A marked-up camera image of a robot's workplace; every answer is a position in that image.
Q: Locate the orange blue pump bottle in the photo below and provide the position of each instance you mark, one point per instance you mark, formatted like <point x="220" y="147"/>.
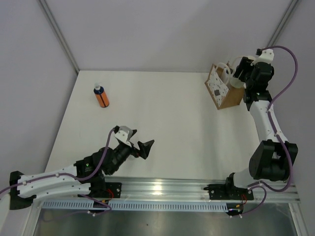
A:
<point x="101" y="96"/>

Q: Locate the right aluminium frame post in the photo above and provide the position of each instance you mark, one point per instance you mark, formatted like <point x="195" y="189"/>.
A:
<point x="285" y="19"/>

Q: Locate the white slotted cable duct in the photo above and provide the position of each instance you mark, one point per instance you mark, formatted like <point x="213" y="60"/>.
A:
<point x="137" y="206"/>

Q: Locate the frosted bottle with black cap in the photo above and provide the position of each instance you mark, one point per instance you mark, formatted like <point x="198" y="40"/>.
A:
<point x="236" y="86"/>

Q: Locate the left aluminium frame post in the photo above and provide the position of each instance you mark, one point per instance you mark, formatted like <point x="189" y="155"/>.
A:
<point x="48" y="14"/>

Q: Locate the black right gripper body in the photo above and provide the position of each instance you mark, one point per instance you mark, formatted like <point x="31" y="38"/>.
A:
<point x="249" y="82"/>

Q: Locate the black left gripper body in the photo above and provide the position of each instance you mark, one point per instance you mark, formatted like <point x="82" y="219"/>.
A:
<point x="123" y="153"/>

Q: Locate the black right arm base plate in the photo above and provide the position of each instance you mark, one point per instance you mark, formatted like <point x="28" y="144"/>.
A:
<point x="227" y="192"/>

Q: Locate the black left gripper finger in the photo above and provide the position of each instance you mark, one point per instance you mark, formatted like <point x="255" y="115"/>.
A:
<point x="132" y="133"/>
<point x="144" y="148"/>

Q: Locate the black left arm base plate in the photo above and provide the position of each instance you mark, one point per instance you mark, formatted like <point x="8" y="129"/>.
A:
<point x="106" y="190"/>

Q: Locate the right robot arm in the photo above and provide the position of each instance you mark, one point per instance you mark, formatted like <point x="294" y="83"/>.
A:
<point x="271" y="165"/>

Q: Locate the aluminium mounting rail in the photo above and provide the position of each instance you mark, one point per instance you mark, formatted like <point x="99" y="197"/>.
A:
<point x="188" y="190"/>

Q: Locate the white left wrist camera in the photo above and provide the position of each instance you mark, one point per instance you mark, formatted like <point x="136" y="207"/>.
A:
<point x="123" y="135"/>

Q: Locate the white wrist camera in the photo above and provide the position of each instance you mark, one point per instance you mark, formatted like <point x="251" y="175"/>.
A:
<point x="264" y="55"/>
<point x="123" y="135"/>

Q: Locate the aluminium frame post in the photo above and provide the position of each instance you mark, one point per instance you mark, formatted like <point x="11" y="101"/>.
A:
<point x="48" y="14"/>
<point x="285" y="19"/>

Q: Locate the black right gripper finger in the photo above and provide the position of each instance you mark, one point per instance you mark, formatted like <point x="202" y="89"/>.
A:
<point x="235" y="79"/>
<point x="244" y="67"/>

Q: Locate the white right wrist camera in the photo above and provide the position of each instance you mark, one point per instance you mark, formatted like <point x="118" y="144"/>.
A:
<point x="264" y="55"/>

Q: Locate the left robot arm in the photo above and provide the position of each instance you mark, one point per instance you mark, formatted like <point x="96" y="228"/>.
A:
<point x="84" y="178"/>

